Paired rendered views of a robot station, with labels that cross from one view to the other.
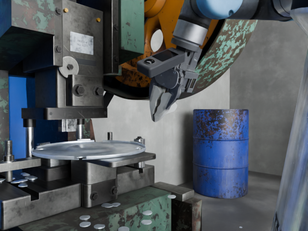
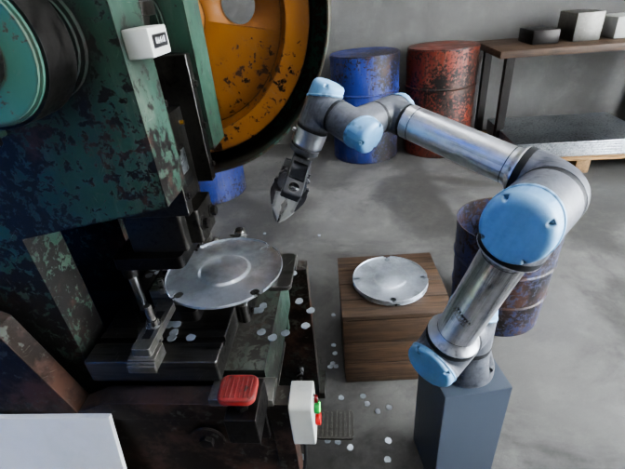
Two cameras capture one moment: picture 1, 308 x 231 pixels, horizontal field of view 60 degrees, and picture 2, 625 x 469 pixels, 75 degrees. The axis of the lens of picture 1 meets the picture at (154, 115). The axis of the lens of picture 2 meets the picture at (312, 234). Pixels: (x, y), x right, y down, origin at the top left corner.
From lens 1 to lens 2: 0.68 m
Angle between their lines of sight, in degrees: 45
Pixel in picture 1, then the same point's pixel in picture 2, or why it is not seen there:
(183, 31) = (311, 144)
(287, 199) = (468, 305)
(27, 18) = (171, 187)
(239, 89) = not seen: hidden behind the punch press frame
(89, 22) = (177, 131)
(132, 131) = not seen: hidden behind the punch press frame
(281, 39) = not seen: outside the picture
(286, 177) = (467, 298)
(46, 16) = (178, 170)
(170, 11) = (215, 49)
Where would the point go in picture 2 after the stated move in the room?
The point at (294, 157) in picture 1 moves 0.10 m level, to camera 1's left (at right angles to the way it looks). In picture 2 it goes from (474, 293) to (441, 319)
